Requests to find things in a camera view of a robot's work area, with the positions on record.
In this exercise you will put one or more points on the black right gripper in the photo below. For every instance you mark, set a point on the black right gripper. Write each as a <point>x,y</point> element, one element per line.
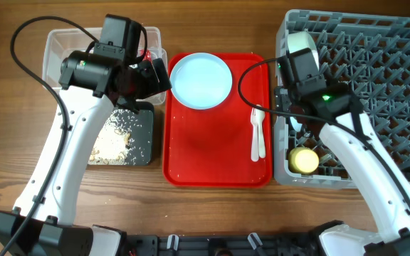
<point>282,99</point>

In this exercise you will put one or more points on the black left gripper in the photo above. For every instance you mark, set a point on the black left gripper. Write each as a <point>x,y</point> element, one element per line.
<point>151,84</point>

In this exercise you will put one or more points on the white plastic spoon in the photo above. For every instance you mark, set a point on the white plastic spoon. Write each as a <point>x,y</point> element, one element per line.
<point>260,116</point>

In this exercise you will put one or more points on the small light blue bowl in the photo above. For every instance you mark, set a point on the small light blue bowl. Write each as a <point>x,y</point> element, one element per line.
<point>295,125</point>

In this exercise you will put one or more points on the red snack wrapper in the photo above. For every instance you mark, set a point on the red snack wrapper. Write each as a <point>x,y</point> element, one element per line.
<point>148,55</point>

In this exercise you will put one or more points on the white plastic fork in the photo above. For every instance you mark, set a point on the white plastic fork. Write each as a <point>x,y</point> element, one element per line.
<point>254,141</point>

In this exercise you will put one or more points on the large light blue plate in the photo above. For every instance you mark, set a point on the large light blue plate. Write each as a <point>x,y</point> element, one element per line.
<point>201,81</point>

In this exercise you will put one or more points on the green bowl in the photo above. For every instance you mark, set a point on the green bowl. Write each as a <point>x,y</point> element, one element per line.
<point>300,41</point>

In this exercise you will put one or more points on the yellow plastic cup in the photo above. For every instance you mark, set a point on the yellow plastic cup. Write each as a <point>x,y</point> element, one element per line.
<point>303,160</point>

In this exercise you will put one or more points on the rice and mushroom leftovers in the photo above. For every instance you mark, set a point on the rice and mushroom leftovers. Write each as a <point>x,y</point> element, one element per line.
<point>114,142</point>

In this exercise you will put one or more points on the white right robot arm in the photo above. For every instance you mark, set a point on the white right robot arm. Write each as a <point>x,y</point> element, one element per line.
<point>331,110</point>

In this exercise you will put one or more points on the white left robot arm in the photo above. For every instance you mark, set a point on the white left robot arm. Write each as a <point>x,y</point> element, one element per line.
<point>41,221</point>

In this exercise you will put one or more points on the black waste bin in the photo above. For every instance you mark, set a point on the black waste bin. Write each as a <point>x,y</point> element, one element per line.
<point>134,135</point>

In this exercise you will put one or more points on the grey dishwasher rack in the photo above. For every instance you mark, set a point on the grey dishwasher rack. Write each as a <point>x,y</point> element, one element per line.
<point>370,54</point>

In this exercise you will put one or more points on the clear plastic bin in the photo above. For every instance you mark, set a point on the clear plastic bin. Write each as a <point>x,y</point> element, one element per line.
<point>59,42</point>

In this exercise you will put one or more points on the black mounting rail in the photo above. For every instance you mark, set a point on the black mounting rail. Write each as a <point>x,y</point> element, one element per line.
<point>254,244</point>

